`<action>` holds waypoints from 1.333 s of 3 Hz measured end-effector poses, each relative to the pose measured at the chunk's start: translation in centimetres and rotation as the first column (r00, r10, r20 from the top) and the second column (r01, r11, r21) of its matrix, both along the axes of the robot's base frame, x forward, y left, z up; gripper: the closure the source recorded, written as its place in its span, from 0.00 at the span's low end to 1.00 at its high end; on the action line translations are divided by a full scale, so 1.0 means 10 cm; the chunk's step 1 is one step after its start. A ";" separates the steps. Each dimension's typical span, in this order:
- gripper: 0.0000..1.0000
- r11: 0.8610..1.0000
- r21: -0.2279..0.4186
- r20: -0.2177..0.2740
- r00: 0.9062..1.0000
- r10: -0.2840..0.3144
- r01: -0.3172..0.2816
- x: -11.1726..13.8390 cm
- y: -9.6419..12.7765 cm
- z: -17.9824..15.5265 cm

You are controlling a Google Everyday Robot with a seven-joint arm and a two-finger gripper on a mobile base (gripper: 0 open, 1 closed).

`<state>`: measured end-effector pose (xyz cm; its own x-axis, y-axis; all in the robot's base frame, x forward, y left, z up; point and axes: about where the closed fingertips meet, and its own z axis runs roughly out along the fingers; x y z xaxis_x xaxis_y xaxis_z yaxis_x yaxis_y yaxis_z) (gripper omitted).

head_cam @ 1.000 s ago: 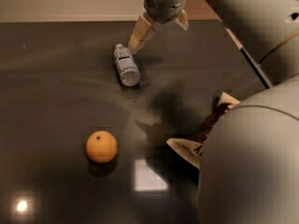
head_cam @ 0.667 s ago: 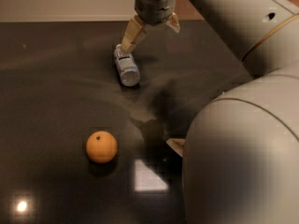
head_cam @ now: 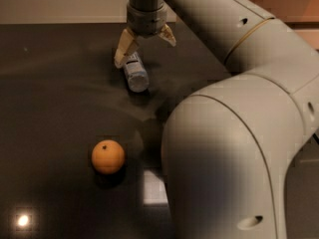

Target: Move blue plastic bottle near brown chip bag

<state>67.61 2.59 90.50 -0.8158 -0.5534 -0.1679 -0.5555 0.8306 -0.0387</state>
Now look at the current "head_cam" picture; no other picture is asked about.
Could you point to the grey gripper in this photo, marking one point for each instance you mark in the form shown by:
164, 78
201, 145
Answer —
145, 23

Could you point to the blue plastic water bottle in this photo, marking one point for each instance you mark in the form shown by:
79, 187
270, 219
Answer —
136, 74

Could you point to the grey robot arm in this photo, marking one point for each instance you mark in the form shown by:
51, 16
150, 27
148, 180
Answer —
226, 149

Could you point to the orange fruit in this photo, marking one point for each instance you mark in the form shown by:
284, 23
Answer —
108, 157

